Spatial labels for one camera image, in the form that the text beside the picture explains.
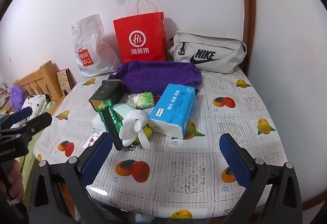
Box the purple plush toy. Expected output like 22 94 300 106
10 85 27 110

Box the black strap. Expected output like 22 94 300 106
101 110 123 151

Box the wooden door frame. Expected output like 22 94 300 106
239 0 256 76

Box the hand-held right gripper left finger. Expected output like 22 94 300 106
29 132 114 224

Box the white plastic shopping bag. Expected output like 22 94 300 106
71 14 122 77

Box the green white tissue packet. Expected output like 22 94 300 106
128 92 155 109

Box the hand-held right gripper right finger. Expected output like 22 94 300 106
219 133 303 224

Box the green wet wipes packet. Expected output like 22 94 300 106
97 100 123 136

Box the green blanket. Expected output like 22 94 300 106
15 135 43 189

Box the small red white packet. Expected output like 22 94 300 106
85 134 101 148

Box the blue tissue pack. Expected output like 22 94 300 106
148 84 196 139

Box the purple fabric basket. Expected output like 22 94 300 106
109 61 202 94

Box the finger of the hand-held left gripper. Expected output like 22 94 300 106
0 107 33 130
0 112 53 139

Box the person's left hand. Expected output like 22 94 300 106
1 160 25 204

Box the clear plastic bag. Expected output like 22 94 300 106
112 104 134 119

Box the red paper shopping bag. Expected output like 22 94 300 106
113 0 168 64

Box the grey waist bag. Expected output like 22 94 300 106
168 30 247 74

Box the small yellow bag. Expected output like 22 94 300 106
135 124 154 143

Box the polka dot pillow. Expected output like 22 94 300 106
20 95 50 122

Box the wooden headboard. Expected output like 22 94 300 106
15 61 64 102

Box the patterned brown box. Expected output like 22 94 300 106
56 69 72 94

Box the fruit print tablecloth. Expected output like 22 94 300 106
33 66 288 224

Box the dark green tin box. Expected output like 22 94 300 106
89 80 124 111

